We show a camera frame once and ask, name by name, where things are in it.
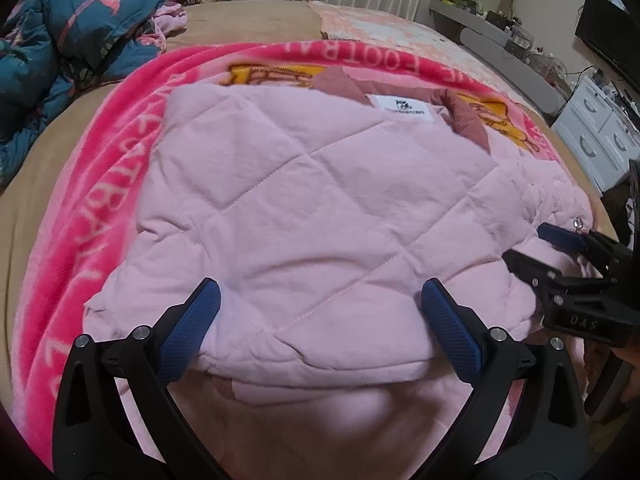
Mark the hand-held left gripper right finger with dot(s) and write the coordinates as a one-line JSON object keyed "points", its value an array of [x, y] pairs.
{"points": [[452, 330]]}

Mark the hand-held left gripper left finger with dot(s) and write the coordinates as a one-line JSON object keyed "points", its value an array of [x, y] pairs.
{"points": [[192, 317]]}

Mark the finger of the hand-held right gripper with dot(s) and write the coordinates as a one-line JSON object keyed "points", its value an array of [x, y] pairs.
{"points": [[530, 267], [560, 235]]}

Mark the pink quilted jacket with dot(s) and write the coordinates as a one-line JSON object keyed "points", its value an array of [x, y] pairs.
{"points": [[300, 210]]}

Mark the dark clothes heap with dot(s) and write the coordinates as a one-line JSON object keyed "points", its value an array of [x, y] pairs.
{"points": [[617, 210]]}

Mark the white drawer cabinet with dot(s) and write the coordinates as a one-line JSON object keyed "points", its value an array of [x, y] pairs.
{"points": [[595, 130]]}

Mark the pink printed blanket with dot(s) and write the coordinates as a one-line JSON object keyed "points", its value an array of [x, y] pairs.
{"points": [[100, 185]]}

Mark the black flat television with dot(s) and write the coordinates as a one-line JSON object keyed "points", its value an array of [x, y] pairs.
{"points": [[610, 40]]}

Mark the grey curved shelf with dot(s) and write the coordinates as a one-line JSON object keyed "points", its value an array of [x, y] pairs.
{"points": [[450, 14]]}

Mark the pale pink patterned bed cover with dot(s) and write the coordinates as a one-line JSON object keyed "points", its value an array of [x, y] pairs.
{"points": [[380, 25]]}

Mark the blue floral duvet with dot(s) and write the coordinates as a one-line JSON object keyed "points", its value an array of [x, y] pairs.
{"points": [[50, 60]]}

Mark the bed with tan sheet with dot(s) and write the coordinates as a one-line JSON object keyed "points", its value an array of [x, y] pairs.
{"points": [[250, 22]]}

